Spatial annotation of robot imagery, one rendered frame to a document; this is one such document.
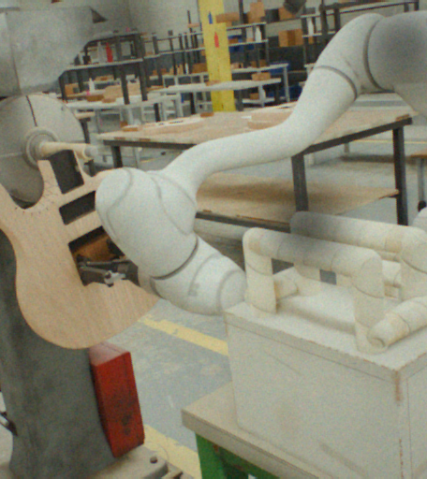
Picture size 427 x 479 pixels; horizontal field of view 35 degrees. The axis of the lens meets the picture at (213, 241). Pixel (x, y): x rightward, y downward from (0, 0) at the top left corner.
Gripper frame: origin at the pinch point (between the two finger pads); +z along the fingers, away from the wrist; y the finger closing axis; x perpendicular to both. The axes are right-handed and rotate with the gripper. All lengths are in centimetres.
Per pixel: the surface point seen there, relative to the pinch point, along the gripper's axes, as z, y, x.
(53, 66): -2.6, 3.2, 37.6
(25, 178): 26.0, 2.5, 14.2
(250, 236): -61, -10, 17
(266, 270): -62, -10, 13
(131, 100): 530, 365, -69
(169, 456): 69, 35, -112
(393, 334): -80, -11, 9
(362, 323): -77, -12, 10
